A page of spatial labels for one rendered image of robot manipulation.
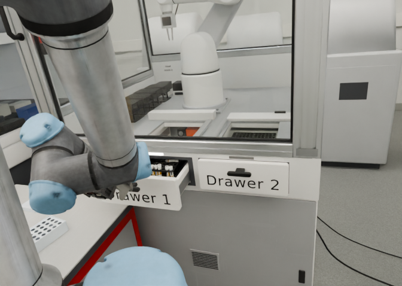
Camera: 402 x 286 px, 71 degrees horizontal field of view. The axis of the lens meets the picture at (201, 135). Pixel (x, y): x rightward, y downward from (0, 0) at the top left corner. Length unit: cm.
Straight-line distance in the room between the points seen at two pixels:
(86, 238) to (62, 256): 8
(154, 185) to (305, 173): 46
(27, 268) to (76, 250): 62
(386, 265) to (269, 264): 97
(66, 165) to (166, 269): 28
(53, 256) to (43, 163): 47
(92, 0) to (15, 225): 23
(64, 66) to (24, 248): 20
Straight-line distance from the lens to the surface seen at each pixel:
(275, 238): 108
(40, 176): 57
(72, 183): 56
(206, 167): 94
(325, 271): 187
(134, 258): 40
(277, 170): 90
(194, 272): 131
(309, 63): 81
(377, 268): 197
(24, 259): 36
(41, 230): 107
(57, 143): 61
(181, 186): 94
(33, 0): 31
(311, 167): 91
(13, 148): 162
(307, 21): 80
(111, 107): 41
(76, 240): 102
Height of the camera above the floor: 135
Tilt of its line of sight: 22 degrees down
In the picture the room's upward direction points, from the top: 7 degrees counter-clockwise
